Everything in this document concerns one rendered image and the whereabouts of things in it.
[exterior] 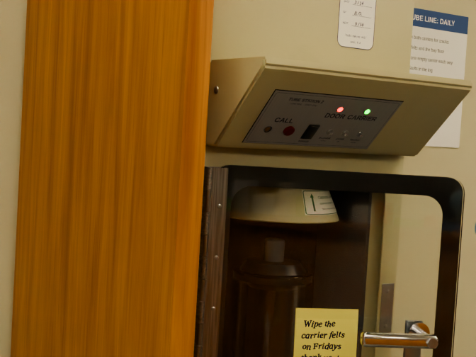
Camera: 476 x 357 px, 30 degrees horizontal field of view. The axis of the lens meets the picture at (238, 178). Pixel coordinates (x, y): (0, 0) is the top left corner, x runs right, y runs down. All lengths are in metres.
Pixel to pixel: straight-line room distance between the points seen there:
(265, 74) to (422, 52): 0.93
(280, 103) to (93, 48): 0.27
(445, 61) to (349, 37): 0.75
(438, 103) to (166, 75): 0.36
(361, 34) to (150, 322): 0.47
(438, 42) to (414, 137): 0.73
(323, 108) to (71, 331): 0.44
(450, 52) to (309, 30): 0.82
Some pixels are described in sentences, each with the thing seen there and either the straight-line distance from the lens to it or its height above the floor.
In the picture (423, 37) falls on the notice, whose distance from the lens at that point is 1.86.
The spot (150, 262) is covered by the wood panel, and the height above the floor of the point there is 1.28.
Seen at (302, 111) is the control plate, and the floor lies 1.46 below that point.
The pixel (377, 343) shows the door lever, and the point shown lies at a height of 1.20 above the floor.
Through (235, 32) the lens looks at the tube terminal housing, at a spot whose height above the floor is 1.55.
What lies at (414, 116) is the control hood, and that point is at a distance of 1.14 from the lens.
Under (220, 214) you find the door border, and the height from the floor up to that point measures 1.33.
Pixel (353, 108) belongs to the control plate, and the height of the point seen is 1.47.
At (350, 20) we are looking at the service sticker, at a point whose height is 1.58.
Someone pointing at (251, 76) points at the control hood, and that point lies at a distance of 0.96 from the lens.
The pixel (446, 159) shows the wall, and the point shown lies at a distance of 1.92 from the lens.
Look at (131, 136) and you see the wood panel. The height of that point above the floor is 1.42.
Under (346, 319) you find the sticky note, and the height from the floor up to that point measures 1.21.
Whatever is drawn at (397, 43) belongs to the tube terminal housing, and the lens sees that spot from 1.22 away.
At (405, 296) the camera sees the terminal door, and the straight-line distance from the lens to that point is 1.09.
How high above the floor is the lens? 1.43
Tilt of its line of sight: 3 degrees down
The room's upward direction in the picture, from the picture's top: 3 degrees clockwise
